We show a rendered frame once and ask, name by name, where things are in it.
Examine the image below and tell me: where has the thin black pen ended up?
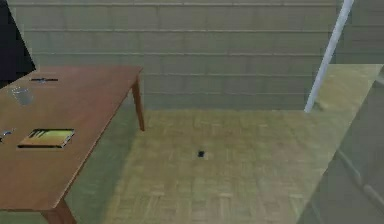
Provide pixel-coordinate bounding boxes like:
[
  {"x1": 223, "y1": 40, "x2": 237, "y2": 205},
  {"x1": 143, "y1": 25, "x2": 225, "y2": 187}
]
[{"x1": 29, "y1": 77, "x2": 59, "y2": 83}]

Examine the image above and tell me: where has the yellow green book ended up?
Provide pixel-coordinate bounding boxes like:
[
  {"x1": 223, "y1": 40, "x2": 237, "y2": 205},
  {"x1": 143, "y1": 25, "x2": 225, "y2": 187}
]
[{"x1": 17, "y1": 128, "x2": 76, "y2": 150}]

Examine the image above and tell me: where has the small grey metal object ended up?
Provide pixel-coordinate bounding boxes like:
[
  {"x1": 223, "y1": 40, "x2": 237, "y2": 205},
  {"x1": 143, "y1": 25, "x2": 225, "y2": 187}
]
[{"x1": 0, "y1": 128, "x2": 16, "y2": 143}]

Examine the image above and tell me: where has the clear glass vessel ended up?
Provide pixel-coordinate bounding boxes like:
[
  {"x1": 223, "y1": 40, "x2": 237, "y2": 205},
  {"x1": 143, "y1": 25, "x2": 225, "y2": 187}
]
[{"x1": 10, "y1": 85, "x2": 35, "y2": 106}]

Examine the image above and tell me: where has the brown wooden table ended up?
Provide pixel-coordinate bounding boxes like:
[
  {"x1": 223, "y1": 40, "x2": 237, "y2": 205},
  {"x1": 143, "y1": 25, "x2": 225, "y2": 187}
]
[{"x1": 0, "y1": 65, "x2": 146, "y2": 224}]

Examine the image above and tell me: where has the white door frame post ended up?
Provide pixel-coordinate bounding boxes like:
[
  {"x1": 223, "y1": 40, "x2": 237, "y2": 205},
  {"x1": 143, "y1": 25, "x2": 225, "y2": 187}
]
[{"x1": 303, "y1": 0, "x2": 356, "y2": 114}]

